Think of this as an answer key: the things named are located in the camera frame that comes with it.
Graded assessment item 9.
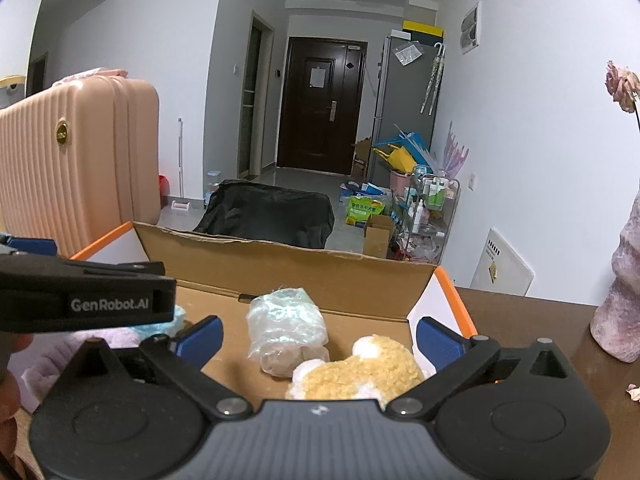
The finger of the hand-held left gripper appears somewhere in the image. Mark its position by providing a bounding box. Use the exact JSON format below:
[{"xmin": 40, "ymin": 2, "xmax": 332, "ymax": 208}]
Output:
[{"xmin": 0, "ymin": 234, "xmax": 58, "ymax": 260}]

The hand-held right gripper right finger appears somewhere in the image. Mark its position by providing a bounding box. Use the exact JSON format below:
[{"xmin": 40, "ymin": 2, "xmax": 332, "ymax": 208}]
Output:
[{"xmin": 384, "ymin": 316, "xmax": 577, "ymax": 419}]

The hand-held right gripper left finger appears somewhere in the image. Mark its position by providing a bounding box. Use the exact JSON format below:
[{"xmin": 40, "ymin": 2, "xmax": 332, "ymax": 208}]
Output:
[{"xmin": 62, "ymin": 315, "xmax": 252, "ymax": 419}]

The light blue plush toy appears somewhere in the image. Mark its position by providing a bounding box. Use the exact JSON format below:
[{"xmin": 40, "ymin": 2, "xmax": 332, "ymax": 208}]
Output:
[{"xmin": 142, "ymin": 305, "xmax": 188, "ymax": 337}]

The purple fluffy headband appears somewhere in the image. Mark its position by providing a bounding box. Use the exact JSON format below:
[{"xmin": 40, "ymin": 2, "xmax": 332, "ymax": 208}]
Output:
[{"xmin": 20, "ymin": 327, "xmax": 146, "ymax": 411}]

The plastic-wrapped soft bundle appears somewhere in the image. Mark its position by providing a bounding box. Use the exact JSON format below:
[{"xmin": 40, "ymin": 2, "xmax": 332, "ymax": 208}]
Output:
[{"xmin": 246, "ymin": 287, "xmax": 331, "ymax": 378}]

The beige and white plush toy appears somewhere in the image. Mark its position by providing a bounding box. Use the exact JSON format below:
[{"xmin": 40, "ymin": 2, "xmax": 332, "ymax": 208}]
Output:
[{"xmin": 285, "ymin": 335, "xmax": 426, "ymax": 411}]

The red cardboard box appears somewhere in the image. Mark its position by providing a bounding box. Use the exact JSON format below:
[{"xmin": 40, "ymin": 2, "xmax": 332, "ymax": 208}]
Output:
[{"xmin": 70, "ymin": 221, "xmax": 478, "ymax": 406}]

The person's left hand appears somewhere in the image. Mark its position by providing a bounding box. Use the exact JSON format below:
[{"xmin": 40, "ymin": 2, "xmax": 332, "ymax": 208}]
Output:
[{"xmin": 0, "ymin": 332, "xmax": 33, "ymax": 461}]

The pink ribbed suitcase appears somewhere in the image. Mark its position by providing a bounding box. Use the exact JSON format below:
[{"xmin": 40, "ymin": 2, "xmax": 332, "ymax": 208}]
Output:
[{"xmin": 0, "ymin": 67, "xmax": 161, "ymax": 261}]

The white leaning board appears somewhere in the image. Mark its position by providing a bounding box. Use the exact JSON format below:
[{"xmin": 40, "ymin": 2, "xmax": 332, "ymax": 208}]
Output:
[{"xmin": 470, "ymin": 227, "xmax": 535, "ymax": 297}]

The small open cardboard box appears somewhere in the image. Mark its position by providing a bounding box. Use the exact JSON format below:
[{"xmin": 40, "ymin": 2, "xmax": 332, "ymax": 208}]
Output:
[{"xmin": 362, "ymin": 215, "xmax": 396, "ymax": 259}]

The black duffel bag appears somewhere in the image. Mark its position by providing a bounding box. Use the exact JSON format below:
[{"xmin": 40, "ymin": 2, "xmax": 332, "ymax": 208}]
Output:
[{"xmin": 192, "ymin": 179, "xmax": 335, "ymax": 250}]

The green and yellow bag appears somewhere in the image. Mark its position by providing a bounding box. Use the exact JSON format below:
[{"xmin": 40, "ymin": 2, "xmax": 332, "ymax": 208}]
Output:
[{"xmin": 345, "ymin": 195, "xmax": 386, "ymax": 228}]

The pink plastic bin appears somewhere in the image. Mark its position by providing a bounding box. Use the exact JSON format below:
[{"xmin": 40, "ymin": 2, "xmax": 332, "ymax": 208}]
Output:
[{"xmin": 390, "ymin": 169, "xmax": 416, "ymax": 196}]

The white mop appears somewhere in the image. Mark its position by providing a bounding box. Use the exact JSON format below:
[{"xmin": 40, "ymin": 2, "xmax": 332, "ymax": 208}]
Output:
[{"xmin": 171, "ymin": 117, "xmax": 191, "ymax": 212}]

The pink textured vase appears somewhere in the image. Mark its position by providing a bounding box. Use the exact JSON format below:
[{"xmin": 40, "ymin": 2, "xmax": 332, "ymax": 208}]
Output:
[{"xmin": 590, "ymin": 195, "xmax": 640, "ymax": 363}]

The brown cardboard box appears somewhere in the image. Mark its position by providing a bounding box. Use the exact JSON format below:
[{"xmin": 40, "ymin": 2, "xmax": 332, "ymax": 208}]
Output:
[{"xmin": 352, "ymin": 137, "xmax": 373, "ymax": 181}]

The grey refrigerator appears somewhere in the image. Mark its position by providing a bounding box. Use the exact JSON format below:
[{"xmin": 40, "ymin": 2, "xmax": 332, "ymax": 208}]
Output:
[{"xmin": 372, "ymin": 32, "xmax": 446, "ymax": 191}]

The interior side doorway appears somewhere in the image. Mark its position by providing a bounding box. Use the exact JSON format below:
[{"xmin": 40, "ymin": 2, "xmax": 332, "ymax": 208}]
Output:
[{"xmin": 237, "ymin": 10, "xmax": 276, "ymax": 178}]

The dark brown entrance door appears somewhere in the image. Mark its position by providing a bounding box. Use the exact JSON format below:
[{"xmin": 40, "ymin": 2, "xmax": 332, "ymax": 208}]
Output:
[{"xmin": 277, "ymin": 36, "xmax": 368, "ymax": 176}]

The folded clear umbrella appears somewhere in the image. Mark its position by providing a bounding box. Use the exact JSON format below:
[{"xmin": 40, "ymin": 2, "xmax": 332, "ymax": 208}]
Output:
[{"xmin": 420, "ymin": 42, "xmax": 446, "ymax": 116}]

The plastic sheet on refrigerator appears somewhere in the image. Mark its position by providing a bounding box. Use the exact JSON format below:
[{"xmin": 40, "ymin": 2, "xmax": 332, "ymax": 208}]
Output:
[{"xmin": 392, "ymin": 42, "xmax": 423, "ymax": 66}]

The yellow box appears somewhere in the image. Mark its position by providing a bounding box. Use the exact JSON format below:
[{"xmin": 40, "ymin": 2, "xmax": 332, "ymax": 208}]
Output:
[{"xmin": 402, "ymin": 20, "xmax": 446, "ymax": 38}]

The bunch of dried pink roses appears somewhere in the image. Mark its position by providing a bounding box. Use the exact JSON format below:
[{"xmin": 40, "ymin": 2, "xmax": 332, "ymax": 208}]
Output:
[{"xmin": 587, "ymin": 0, "xmax": 640, "ymax": 133}]

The wire cart with bottles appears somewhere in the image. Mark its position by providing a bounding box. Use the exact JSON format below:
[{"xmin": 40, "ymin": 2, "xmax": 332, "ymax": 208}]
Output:
[{"xmin": 400, "ymin": 172, "xmax": 461, "ymax": 263}]

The white wall panel box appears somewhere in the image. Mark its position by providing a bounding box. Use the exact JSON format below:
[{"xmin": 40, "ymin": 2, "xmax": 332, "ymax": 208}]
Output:
[{"xmin": 457, "ymin": 1, "xmax": 483, "ymax": 55}]

